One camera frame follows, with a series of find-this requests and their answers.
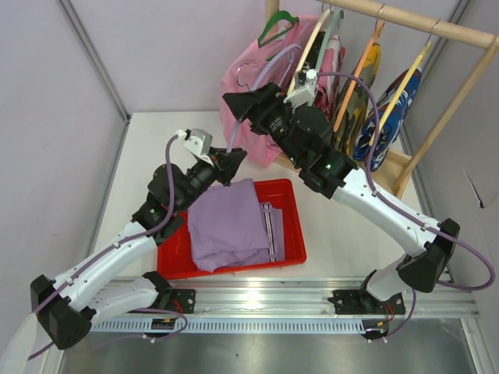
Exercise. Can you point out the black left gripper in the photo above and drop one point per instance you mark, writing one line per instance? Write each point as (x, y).
(218, 167)

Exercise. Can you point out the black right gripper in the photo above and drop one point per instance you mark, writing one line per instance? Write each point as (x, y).
(261, 112)

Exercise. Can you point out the purple hanger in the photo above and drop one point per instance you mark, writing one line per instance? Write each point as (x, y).
(267, 68)

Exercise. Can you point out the purple trousers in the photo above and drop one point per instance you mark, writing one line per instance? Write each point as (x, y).
(230, 227)

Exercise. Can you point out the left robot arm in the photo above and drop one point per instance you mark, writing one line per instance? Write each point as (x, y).
(69, 305)

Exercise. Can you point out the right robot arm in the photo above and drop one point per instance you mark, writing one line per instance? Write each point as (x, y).
(300, 134)

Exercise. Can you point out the cream hanger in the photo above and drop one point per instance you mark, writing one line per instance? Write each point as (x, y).
(325, 15)

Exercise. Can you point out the orange hanger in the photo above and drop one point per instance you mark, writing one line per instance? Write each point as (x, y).
(379, 26)

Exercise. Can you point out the pink t-shirt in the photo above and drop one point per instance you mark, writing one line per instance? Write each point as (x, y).
(241, 75)

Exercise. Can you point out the black floral garment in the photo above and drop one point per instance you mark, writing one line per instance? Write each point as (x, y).
(311, 61)

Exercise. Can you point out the pink patterned garment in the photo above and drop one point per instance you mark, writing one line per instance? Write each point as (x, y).
(328, 86)

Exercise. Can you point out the camouflage garment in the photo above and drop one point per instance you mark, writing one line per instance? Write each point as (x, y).
(356, 103)

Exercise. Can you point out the red plastic tray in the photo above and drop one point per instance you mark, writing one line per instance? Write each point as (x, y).
(174, 258)

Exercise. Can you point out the blue patterned garment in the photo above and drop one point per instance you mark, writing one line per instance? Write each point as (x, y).
(392, 125)

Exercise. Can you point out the wooden clothes rack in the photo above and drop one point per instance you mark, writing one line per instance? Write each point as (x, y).
(457, 177)

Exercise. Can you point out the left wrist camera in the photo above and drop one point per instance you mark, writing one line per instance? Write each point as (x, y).
(197, 142)

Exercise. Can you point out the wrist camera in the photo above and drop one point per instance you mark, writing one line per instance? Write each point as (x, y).
(305, 88)
(197, 142)

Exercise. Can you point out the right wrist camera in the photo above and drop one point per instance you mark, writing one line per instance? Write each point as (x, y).
(305, 88)

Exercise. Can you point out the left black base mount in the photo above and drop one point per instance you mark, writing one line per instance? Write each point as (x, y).
(177, 300)

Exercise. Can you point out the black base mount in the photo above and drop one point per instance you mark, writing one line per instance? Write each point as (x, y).
(360, 302)
(177, 300)

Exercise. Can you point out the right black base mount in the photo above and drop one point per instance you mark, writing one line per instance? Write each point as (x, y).
(360, 302)

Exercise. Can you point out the white cable duct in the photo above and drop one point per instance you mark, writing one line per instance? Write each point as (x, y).
(230, 325)

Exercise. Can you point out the aluminium rail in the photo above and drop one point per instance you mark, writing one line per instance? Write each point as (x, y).
(237, 297)

